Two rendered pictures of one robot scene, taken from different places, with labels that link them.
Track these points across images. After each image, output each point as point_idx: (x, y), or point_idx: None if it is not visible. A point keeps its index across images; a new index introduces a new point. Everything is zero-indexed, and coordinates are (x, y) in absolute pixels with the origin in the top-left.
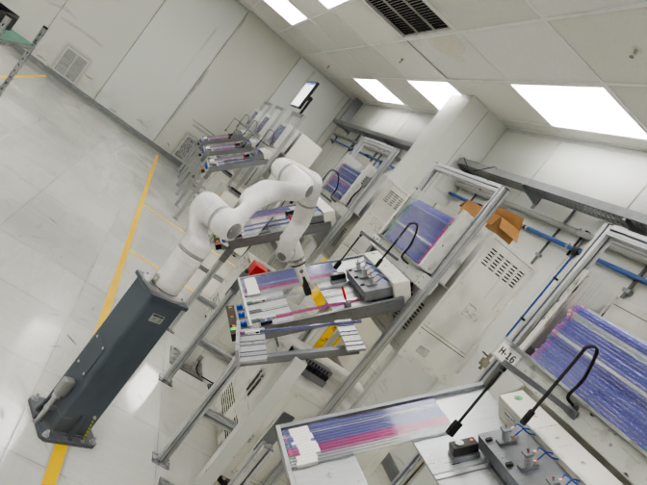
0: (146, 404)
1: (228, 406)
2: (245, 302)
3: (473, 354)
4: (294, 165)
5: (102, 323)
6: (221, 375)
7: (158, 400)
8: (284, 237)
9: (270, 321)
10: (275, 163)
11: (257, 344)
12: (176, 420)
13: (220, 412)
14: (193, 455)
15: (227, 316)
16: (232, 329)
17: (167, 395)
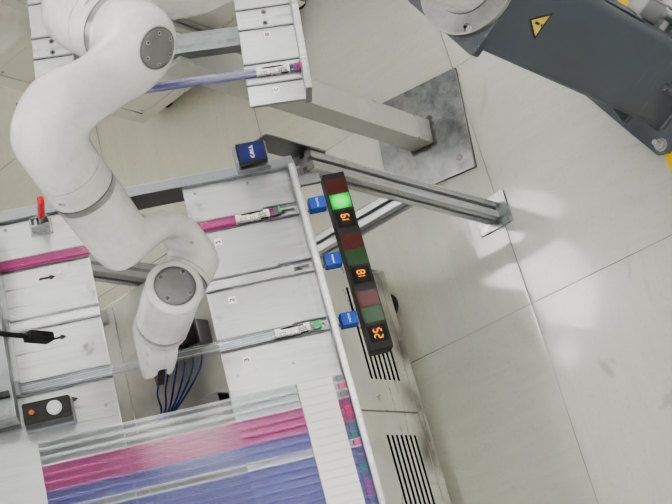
0: (585, 359)
1: (405, 451)
2: (327, 305)
3: None
4: (91, 0)
5: (604, 2)
6: (363, 169)
7: (574, 413)
8: (180, 213)
9: (240, 144)
10: (152, 5)
11: (252, 7)
12: (517, 393)
13: (426, 462)
14: (452, 312)
15: (373, 278)
16: (344, 195)
17: (569, 464)
